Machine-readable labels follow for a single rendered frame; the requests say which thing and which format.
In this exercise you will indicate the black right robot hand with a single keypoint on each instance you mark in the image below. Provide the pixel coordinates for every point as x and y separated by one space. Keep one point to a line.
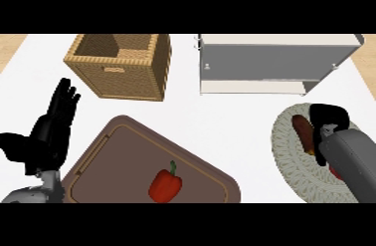
329 119

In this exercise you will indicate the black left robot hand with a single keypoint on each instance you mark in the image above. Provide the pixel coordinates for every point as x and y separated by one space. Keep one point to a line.
52 130

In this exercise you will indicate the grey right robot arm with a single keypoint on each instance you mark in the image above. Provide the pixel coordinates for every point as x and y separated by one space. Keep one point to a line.
350 160

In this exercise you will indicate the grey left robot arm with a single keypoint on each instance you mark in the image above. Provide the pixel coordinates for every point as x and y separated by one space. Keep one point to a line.
37 192

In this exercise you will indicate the brown sweet potato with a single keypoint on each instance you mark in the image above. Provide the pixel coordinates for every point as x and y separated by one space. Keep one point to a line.
303 132

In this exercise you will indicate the grey and white tiered shelf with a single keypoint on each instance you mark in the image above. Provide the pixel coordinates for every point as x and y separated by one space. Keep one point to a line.
275 62

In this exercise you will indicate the small red item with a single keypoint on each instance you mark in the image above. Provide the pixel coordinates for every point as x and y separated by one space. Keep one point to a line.
334 173

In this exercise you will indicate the brown cutting board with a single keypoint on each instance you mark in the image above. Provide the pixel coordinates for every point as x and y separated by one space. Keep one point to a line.
146 163

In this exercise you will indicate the wicker basket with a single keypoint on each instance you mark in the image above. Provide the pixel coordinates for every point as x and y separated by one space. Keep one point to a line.
120 65

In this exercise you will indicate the red bell pepper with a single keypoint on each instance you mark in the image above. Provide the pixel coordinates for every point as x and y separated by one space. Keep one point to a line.
165 185

